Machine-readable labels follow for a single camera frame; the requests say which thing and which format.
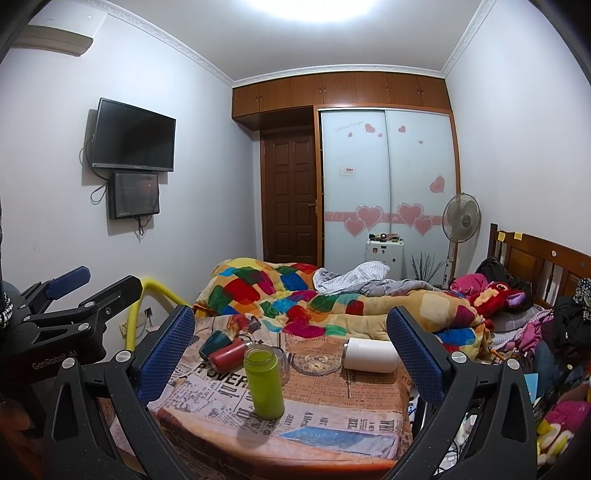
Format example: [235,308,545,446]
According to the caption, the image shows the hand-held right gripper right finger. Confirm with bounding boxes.
[386,305,539,480]

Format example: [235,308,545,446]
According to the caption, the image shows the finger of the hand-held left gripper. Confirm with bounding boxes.
[28,275,143,341]
[20,266,92,315]

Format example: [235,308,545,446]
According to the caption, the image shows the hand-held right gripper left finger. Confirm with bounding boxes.
[41,305,197,480]

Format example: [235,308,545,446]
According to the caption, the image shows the white cup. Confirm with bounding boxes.
[342,337,400,374]

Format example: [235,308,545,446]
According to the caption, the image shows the dark green cup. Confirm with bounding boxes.
[199,329,234,360]

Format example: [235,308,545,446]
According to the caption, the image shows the red cup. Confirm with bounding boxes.
[209,339,253,372]

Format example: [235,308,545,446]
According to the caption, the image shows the clear glass cup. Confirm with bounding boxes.
[268,347,293,387]

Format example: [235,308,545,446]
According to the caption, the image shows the yellow padded tube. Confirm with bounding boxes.
[126,276,191,352]

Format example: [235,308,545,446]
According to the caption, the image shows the black dried twigs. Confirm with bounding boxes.
[410,252,447,282]

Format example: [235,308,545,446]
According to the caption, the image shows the pink clothes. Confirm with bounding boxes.
[450,272,491,297]

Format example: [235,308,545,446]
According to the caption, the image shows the grey checked cloth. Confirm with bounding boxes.
[312,260,445,296]

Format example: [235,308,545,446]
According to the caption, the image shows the newspaper print tablecloth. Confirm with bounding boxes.
[147,314,415,463]

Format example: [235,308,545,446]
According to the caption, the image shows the glass ashtray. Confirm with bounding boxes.
[291,353,343,376]

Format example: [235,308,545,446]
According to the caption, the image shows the red plush toy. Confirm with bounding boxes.
[467,281,533,320]

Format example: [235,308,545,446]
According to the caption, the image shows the small white cabinet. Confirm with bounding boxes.
[365,239,405,281]

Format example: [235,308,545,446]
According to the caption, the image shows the green bottle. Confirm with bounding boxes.
[243,346,286,420]

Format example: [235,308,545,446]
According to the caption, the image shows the black bag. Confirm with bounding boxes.
[475,257,514,283]

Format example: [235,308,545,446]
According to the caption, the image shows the colourful patchwork quilt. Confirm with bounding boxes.
[193,258,496,360]

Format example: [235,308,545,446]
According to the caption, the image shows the standing fan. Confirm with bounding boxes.
[442,192,481,290]

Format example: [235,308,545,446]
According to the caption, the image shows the wooden bed headboard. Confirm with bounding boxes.
[489,223,591,311]

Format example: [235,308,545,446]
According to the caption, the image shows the yellow plush toy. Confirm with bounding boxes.
[536,416,572,465]

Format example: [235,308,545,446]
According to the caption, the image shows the dark clothing pile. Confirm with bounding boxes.
[551,276,591,366]

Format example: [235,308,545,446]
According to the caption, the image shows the pink cloth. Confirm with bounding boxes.
[544,398,591,435]

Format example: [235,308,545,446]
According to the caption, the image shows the wardrobe with heart stickers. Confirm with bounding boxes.
[316,106,462,283]

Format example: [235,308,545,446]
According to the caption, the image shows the brown wooden door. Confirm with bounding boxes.
[260,128,320,267]

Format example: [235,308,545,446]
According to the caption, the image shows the white air conditioner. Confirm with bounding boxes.
[13,8,109,57]

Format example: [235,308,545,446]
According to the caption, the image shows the wooden overhead cabinet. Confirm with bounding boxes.
[232,71,452,131]

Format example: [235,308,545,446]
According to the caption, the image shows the ceiling light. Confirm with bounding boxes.
[281,0,376,25]

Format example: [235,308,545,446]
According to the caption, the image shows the wall socket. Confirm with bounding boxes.
[119,306,156,338]

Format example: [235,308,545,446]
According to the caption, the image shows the small black wall monitor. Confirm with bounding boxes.
[108,171,161,220]

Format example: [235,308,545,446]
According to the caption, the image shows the black wall television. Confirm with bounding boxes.
[89,97,177,173]

